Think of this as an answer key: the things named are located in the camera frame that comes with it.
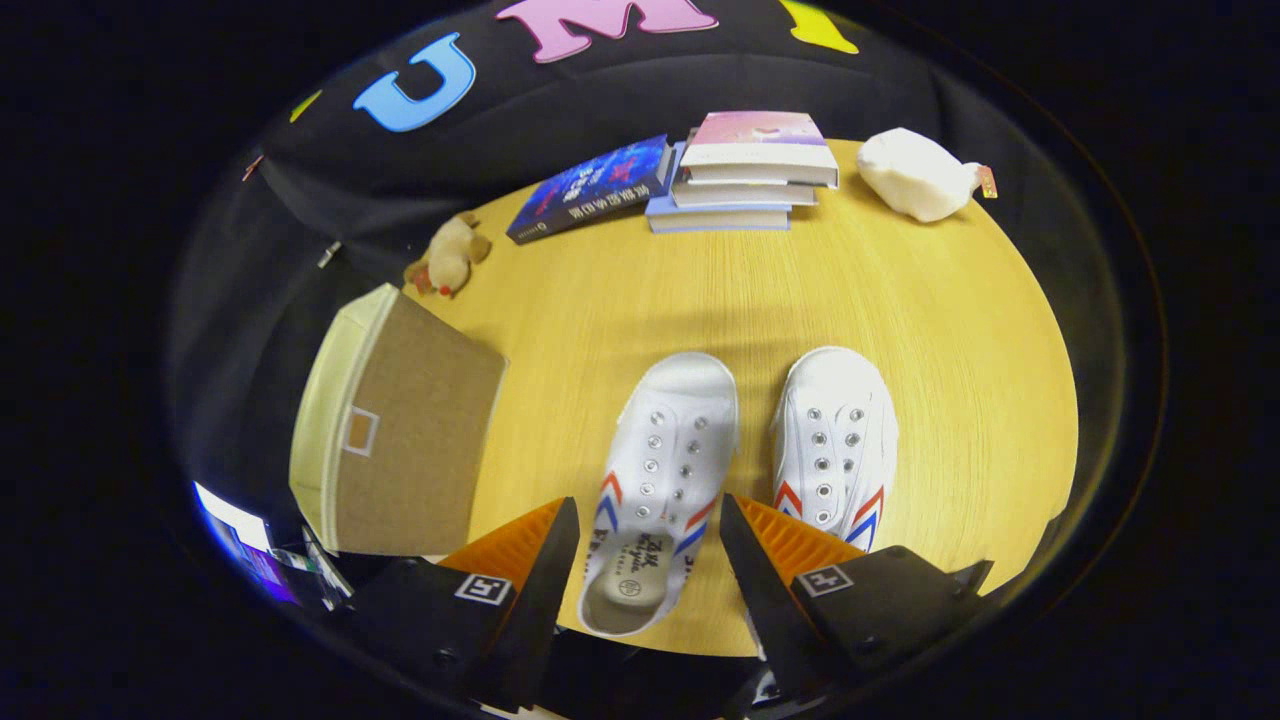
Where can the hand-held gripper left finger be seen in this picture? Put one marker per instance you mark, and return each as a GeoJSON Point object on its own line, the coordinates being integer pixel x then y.
{"type": "Point", "coordinates": [535, 620]}

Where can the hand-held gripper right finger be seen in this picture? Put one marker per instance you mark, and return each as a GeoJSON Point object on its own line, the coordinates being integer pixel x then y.
{"type": "Point", "coordinates": [770, 610]}

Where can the white shoe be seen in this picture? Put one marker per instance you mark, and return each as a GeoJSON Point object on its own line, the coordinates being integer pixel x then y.
{"type": "Point", "coordinates": [835, 440]}
{"type": "Point", "coordinates": [660, 470]}

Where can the beige fabric storage box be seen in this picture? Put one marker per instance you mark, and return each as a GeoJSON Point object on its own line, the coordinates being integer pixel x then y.
{"type": "Point", "coordinates": [420, 430]}

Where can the lit monitor screen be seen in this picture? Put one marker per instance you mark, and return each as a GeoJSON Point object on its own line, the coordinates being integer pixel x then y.
{"type": "Point", "coordinates": [235, 520]}

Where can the beige plush dog toy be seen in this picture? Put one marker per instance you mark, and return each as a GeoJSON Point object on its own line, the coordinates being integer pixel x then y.
{"type": "Point", "coordinates": [450, 258]}

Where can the light blue book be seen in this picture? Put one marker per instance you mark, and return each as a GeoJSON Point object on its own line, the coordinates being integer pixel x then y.
{"type": "Point", "coordinates": [715, 217]}

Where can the white book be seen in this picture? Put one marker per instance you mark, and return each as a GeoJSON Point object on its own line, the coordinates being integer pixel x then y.
{"type": "Point", "coordinates": [740, 194]}

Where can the silver clip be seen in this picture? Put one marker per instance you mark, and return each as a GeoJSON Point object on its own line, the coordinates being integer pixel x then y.
{"type": "Point", "coordinates": [329, 255]}

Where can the dark blue book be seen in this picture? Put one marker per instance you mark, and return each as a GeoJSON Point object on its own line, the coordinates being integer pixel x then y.
{"type": "Point", "coordinates": [590, 188]}

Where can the white plush toy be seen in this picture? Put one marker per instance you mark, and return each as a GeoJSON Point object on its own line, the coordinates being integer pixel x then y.
{"type": "Point", "coordinates": [910, 175]}

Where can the pink clip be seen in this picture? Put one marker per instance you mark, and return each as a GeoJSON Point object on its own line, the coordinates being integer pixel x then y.
{"type": "Point", "coordinates": [253, 167]}

